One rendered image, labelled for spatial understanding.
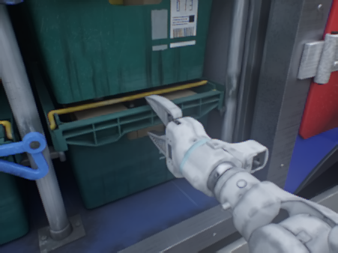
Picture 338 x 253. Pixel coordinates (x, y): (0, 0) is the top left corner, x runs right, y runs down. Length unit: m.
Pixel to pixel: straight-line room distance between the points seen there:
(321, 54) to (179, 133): 0.33
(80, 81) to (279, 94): 0.39
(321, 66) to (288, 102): 0.09
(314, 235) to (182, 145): 0.21
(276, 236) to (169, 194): 0.44
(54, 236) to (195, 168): 0.37
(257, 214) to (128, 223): 0.39
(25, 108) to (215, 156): 0.31
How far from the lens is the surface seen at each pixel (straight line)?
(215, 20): 0.74
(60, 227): 0.63
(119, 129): 0.54
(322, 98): 0.68
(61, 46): 0.50
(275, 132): 0.60
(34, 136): 0.48
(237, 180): 0.34
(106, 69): 0.52
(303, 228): 0.30
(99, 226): 0.65
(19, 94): 0.47
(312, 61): 0.58
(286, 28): 0.55
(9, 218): 0.64
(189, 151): 0.39
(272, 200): 0.31
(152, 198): 0.69
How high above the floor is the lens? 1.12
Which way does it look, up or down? 28 degrees down
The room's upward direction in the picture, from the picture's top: 1 degrees counter-clockwise
